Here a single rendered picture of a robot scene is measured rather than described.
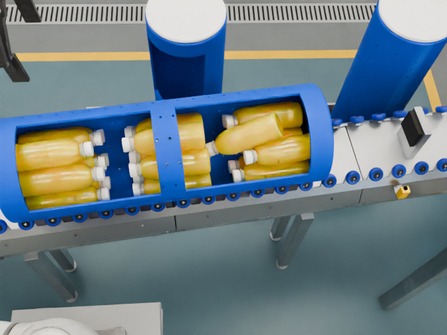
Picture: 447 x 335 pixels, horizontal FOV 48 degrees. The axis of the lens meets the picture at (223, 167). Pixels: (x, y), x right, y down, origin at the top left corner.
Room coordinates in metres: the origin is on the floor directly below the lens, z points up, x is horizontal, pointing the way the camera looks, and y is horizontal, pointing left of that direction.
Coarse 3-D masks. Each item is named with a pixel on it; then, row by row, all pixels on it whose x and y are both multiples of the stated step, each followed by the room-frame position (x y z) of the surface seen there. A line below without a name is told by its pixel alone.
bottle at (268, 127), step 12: (252, 120) 0.76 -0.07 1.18; (264, 120) 0.75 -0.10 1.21; (276, 120) 0.76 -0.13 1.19; (228, 132) 0.73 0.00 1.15; (240, 132) 0.72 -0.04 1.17; (252, 132) 0.72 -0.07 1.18; (264, 132) 0.72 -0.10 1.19; (276, 132) 0.72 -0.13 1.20; (216, 144) 0.71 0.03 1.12; (228, 144) 0.70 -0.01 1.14; (240, 144) 0.70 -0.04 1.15; (252, 144) 0.70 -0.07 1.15
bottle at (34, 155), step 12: (24, 144) 0.61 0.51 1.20; (36, 144) 0.61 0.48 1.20; (48, 144) 0.61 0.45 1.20; (60, 144) 0.62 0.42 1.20; (72, 144) 0.62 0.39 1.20; (24, 156) 0.58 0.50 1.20; (36, 156) 0.58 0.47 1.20; (48, 156) 0.58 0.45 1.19; (60, 156) 0.59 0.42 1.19; (72, 156) 0.60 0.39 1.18; (84, 156) 0.61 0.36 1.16; (24, 168) 0.56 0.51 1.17; (36, 168) 0.56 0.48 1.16
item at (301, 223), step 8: (296, 216) 0.76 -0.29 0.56; (304, 216) 0.73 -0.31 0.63; (312, 216) 0.73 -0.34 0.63; (296, 224) 0.73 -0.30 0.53; (304, 224) 0.72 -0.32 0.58; (296, 232) 0.72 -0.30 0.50; (304, 232) 0.72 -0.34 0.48; (288, 240) 0.74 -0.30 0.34; (296, 240) 0.72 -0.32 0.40; (288, 248) 0.72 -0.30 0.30; (296, 248) 0.72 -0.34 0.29; (280, 256) 0.74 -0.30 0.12; (288, 256) 0.72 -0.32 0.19; (280, 264) 0.72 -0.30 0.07; (288, 264) 0.73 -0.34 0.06
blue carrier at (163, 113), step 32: (192, 96) 0.82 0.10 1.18; (224, 96) 0.81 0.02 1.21; (256, 96) 0.81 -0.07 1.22; (288, 96) 0.92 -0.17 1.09; (320, 96) 0.82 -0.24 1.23; (0, 128) 0.63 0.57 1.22; (32, 128) 0.73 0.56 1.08; (96, 128) 0.76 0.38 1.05; (160, 128) 0.67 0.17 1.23; (224, 128) 0.84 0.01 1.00; (320, 128) 0.73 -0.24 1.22; (0, 160) 0.54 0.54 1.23; (128, 160) 0.71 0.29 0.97; (160, 160) 0.60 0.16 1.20; (224, 160) 0.75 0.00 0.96; (320, 160) 0.67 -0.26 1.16; (0, 192) 0.48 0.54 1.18; (128, 192) 0.61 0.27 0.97; (192, 192) 0.57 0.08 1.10; (224, 192) 0.59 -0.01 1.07
